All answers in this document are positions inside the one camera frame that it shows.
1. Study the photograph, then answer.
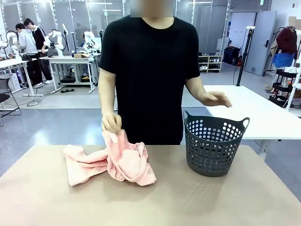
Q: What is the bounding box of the person's left hand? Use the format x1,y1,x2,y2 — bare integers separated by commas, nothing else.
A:
199,91,233,109

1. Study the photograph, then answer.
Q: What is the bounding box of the person's right hand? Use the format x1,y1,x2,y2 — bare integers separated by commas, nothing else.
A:
101,112,123,133

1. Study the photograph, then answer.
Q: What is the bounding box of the pink terry towel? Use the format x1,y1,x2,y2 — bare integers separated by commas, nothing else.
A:
63,129,157,187

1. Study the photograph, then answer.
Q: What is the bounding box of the person's right forearm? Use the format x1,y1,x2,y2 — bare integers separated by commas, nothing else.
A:
98,87,118,116

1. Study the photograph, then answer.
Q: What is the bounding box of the white desk with robot bases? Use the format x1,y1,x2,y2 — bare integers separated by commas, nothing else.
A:
0,57,44,97

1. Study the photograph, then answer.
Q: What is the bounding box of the person's left forearm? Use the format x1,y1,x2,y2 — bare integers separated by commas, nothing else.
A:
184,76,209,101

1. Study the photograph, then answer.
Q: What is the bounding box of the white shoe rack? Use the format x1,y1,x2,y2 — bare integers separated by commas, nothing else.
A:
198,54,223,73

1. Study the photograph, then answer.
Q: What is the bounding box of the large white table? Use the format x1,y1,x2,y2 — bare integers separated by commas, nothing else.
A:
202,84,301,159

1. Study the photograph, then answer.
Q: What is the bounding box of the black suitcase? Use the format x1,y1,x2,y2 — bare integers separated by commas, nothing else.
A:
222,46,242,66

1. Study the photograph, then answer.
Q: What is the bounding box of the person's torso in black t-shirt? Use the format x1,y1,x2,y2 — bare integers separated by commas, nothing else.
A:
98,16,201,145

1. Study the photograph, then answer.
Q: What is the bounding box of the black utility cart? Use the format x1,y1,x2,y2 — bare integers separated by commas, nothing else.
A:
269,68,301,105

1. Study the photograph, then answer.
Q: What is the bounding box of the grey door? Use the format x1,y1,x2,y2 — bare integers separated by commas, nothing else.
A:
244,10,277,76

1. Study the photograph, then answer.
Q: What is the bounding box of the dark grey perforated plastic basket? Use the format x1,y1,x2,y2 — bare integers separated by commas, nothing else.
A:
182,110,250,178

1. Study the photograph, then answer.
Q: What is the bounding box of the white desk with cardboard box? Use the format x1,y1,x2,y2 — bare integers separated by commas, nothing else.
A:
39,55,101,94

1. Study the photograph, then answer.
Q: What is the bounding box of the blue bag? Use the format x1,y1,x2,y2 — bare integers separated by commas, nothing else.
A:
272,52,296,68

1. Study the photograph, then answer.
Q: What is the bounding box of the dark red hanging coat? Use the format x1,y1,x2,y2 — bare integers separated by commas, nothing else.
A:
276,27,298,54

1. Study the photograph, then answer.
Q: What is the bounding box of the cardboard box on shelf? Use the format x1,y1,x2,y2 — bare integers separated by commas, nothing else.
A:
288,16,301,29

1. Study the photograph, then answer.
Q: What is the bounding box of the bystander in black jacket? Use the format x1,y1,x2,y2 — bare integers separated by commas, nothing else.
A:
23,17,54,85

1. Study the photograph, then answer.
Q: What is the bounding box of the black office chair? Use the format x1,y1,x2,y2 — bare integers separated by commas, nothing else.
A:
0,74,22,127

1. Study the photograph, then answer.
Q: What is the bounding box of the bystander in grey hoodie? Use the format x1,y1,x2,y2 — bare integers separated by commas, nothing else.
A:
15,23,44,89

